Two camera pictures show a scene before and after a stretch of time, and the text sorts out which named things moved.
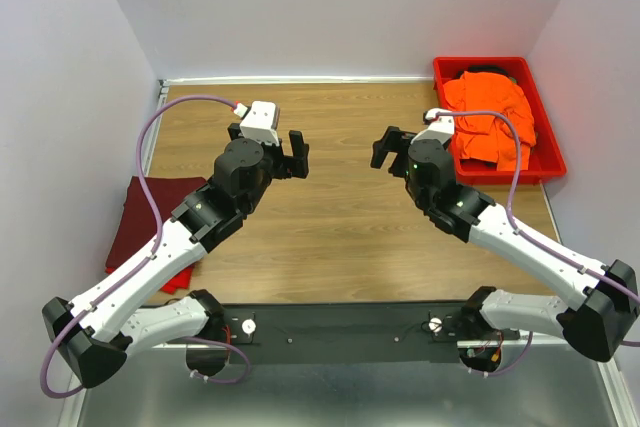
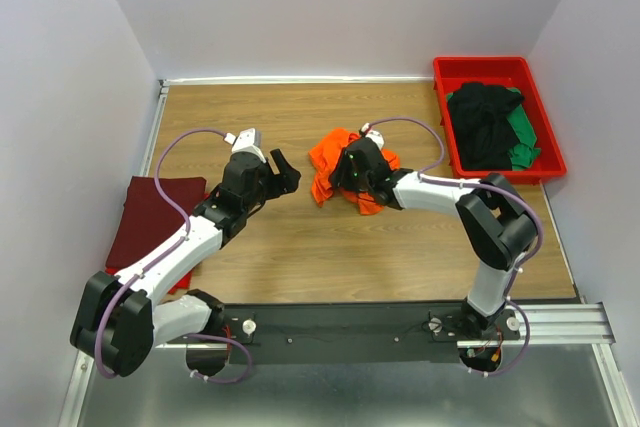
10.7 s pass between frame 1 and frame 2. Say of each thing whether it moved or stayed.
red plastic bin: stayed
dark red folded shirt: stayed
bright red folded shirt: stayed
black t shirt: moved
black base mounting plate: stayed
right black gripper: moved
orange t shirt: moved
